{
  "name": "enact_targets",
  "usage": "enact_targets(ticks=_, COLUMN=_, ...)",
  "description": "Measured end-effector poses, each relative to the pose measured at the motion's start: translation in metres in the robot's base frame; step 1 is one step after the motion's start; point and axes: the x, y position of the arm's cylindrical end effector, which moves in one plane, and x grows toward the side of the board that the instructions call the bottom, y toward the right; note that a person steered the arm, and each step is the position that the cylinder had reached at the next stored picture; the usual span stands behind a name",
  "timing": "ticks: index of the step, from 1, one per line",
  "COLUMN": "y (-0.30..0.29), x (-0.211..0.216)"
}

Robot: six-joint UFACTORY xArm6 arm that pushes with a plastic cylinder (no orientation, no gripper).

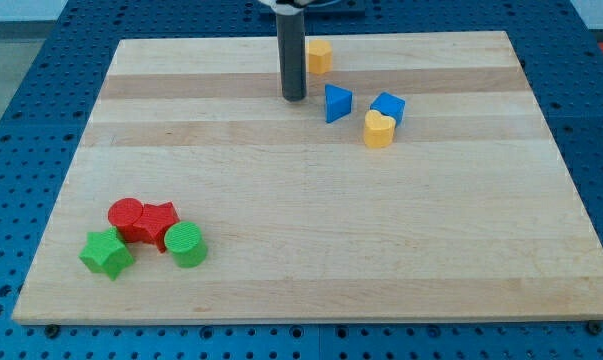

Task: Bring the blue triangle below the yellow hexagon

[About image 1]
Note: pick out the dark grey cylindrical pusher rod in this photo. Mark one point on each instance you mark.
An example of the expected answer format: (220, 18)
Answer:
(291, 49)

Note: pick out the yellow hexagon block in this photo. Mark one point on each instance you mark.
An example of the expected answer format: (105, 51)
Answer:
(319, 56)

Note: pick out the blue triangle block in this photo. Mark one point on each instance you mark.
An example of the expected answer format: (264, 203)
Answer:
(338, 102)

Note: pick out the blue cube block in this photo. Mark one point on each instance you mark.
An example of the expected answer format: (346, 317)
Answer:
(389, 105)

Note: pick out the yellow heart block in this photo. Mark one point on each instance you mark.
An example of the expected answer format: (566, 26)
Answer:
(378, 129)

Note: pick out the light wooden board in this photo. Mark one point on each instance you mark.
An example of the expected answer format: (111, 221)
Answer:
(469, 215)

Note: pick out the red star block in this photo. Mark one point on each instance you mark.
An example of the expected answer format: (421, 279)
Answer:
(154, 222)

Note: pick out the green cylinder block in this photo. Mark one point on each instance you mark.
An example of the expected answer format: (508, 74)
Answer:
(184, 241)

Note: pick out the red cylinder block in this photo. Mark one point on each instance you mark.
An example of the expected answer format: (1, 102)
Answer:
(123, 215)

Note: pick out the green star block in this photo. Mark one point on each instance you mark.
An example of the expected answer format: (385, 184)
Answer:
(106, 252)

